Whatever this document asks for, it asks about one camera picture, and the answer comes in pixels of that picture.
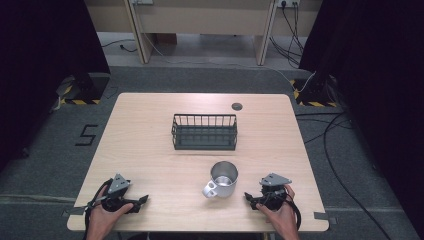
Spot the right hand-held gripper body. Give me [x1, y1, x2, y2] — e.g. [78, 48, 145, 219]
[259, 172, 293, 212]

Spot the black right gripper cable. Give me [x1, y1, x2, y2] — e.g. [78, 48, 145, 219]
[283, 191, 303, 232]

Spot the black wire basket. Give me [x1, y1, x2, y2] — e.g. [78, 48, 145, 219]
[171, 113, 239, 151]

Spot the person's right hand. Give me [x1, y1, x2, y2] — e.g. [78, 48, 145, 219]
[255, 185, 299, 231]

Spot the black stand base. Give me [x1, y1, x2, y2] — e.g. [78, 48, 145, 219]
[301, 77, 331, 104]
[73, 72, 111, 102]

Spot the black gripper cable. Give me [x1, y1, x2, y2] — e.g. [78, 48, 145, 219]
[83, 178, 115, 240]
[283, 191, 303, 232]

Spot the white power socket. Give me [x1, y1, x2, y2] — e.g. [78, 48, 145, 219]
[276, 0, 301, 9]

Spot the black curtain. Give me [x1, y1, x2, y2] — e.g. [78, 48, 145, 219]
[299, 0, 424, 233]
[0, 0, 111, 174]

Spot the short black floor cable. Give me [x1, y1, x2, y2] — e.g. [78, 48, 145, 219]
[100, 38, 138, 54]

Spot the bundle of black hanging cables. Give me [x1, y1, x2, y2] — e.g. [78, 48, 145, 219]
[269, 2, 306, 69]

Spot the beige desk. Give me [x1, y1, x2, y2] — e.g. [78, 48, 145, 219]
[83, 0, 324, 67]

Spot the long black floor cable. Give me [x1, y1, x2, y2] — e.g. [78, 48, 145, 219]
[294, 111, 394, 240]

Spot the grey tape strip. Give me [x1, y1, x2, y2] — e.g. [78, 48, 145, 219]
[313, 211, 338, 225]
[61, 206, 89, 218]

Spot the person's left hand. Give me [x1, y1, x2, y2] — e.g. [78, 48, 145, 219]
[87, 185, 135, 231]

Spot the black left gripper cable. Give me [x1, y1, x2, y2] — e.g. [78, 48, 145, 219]
[83, 178, 115, 240]

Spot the white metal mug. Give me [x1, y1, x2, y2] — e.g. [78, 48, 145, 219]
[202, 160, 240, 199]

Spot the yellow black striped tape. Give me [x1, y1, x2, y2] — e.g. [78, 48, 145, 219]
[289, 78, 338, 109]
[59, 84, 101, 106]

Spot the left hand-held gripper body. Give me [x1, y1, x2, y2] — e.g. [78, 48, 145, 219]
[100, 173, 136, 212]

